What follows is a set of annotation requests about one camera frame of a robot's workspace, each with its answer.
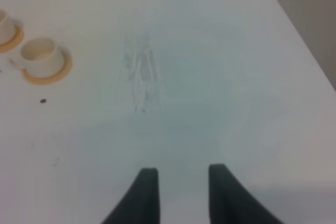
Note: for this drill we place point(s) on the far orange cup coaster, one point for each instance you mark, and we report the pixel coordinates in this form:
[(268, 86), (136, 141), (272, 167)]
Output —
[(14, 42)]

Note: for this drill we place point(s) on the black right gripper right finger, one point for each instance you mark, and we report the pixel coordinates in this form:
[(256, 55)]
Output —
[(230, 202)]

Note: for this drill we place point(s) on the far white teacup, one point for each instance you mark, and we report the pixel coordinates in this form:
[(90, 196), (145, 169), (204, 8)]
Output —
[(7, 28)]

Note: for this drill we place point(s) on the orange cup coaster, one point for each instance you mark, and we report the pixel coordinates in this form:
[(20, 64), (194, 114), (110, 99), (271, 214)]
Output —
[(52, 74), (14, 42)]

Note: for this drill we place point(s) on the near white teacup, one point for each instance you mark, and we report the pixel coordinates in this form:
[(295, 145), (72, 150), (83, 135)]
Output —
[(37, 55)]

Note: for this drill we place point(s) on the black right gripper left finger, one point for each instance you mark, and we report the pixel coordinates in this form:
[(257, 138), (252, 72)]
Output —
[(140, 204)]

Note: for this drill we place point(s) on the near orange cup coaster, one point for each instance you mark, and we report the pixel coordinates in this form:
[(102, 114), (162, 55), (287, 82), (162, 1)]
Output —
[(52, 74)]

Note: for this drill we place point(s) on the white teacup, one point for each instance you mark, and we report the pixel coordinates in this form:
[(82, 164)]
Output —
[(37, 55), (7, 28)]

